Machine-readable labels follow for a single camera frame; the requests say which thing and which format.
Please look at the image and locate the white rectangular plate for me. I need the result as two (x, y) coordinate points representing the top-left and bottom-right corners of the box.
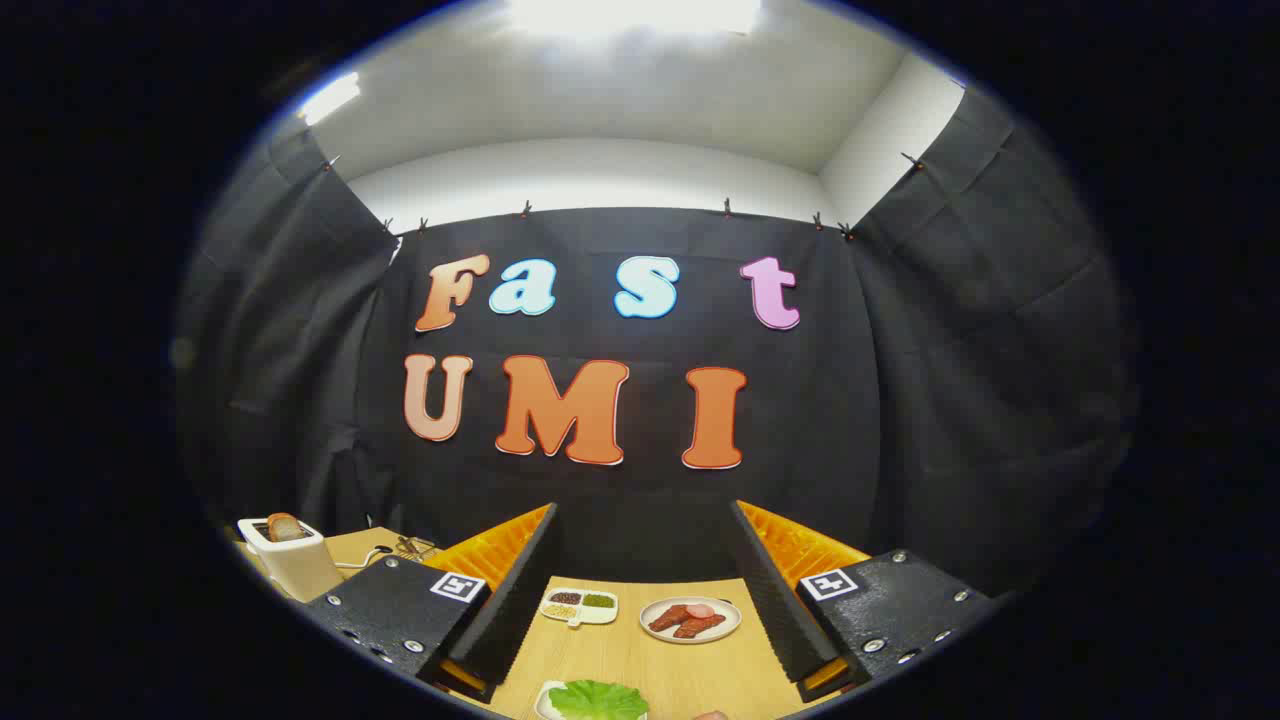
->
(534, 681), (651, 720)

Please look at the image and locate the white toaster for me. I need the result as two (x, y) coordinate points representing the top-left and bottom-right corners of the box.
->
(238, 515), (346, 603)

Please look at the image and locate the small ceiling light panel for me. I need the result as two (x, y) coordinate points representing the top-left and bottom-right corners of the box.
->
(300, 72), (361, 126)

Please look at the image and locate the white divided dish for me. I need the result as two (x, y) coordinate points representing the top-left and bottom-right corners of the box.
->
(539, 587), (619, 628)

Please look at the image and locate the large ceiling light panel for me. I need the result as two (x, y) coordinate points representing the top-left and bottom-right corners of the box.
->
(505, 0), (761, 36)

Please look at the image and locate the black backdrop cloth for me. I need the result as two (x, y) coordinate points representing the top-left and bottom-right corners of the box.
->
(175, 85), (1141, 601)

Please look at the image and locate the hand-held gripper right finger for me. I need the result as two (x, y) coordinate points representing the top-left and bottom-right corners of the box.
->
(730, 500), (996, 703)

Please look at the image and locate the green lettuce leaf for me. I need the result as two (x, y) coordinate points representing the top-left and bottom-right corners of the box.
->
(548, 680), (649, 720)

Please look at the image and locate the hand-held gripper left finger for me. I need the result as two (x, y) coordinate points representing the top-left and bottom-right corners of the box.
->
(305, 503), (561, 703)

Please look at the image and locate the white round plate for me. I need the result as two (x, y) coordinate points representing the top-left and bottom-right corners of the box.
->
(640, 596), (743, 645)

